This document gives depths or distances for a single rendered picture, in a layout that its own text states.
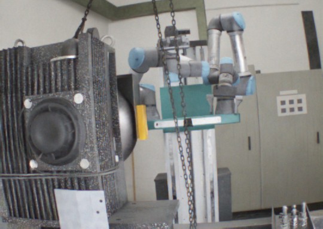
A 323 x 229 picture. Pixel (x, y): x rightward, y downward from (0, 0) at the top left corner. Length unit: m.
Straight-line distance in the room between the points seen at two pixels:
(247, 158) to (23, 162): 3.18
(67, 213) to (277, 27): 3.78
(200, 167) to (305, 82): 2.00
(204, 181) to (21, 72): 1.67
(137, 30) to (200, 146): 2.44
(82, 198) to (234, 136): 3.24
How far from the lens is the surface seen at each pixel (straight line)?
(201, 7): 4.72
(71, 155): 1.45
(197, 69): 1.93
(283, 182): 4.47
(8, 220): 1.70
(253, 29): 4.71
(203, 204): 2.88
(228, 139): 4.42
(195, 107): 2.72
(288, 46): 4.68
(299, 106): 4.40
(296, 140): 4.42
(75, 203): 1.34
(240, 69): 2.56
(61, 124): 1.41
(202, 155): 2.82
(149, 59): 2.23
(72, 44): 1.52
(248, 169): 4.44
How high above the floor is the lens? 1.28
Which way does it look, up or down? 2 degrees up
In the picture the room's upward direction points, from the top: 5 degrees counter-clockwise
